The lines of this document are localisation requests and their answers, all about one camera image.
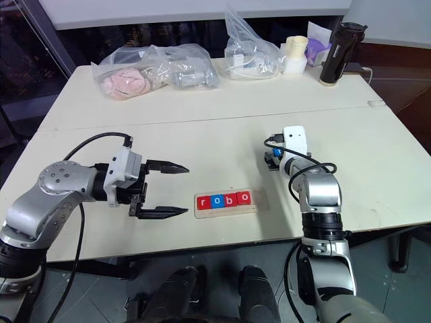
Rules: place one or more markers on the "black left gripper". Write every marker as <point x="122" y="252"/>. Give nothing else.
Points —
<point x="140" y="188"/>

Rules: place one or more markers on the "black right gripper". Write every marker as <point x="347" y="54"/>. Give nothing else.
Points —
<point x="274" y="163"/>

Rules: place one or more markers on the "red letter tile o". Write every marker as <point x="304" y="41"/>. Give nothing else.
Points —
<point x="243" y="198"/>

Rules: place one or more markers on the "red letter tile b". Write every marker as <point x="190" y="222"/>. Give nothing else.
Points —
<point x="230" y="200"/>

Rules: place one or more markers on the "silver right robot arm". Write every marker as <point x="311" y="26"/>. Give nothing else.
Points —
<point x="320" y="195"/>

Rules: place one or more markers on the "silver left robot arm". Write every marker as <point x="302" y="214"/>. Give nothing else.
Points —
<point x="43" y="202"/>

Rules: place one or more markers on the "red letter tile r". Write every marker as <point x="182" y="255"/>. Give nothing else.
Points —
<point x="204" y="203"/>

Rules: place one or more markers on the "wooden letter tray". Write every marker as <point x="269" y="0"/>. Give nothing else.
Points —
<point x="261" y="205"/>

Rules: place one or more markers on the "blue letter tile o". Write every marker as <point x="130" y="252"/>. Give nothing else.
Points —
<point x="217" y="201"/>

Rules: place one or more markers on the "cream paper cup stack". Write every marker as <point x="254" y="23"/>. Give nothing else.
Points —
<point x="294" y="55"/>

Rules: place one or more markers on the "dark rounded shape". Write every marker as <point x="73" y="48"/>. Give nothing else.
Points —
<point x="259" y="296"/>
<point x="183" y="296"/>

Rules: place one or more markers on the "pink plush toy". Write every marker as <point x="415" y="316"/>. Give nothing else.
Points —
<point x="126" y="83"/>

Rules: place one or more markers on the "purple tissue pack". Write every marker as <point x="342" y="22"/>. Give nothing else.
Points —
<point x="318" y="50"/>

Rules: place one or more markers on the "small white table clip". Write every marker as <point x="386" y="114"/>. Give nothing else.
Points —
<point x="375" y="103"/>

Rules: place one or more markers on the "black thermos bottle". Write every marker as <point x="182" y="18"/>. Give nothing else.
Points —
<point x="340" y="54"/>

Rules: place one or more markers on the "clear bag with pink plush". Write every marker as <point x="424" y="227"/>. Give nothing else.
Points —
<point x="155" y="62"/>

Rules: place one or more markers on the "white board panel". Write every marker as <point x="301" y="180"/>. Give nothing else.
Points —
<point x="202" y="13"/>

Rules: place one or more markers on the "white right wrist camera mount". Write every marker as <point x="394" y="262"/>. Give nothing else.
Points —
<point x="295" y="139"/>

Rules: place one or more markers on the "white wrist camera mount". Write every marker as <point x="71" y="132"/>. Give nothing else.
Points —
<point x="119" y="171"/>
<point x="295" y="139"/>

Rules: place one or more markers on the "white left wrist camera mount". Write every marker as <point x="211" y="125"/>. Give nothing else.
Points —
<point x="119" y="171"/>

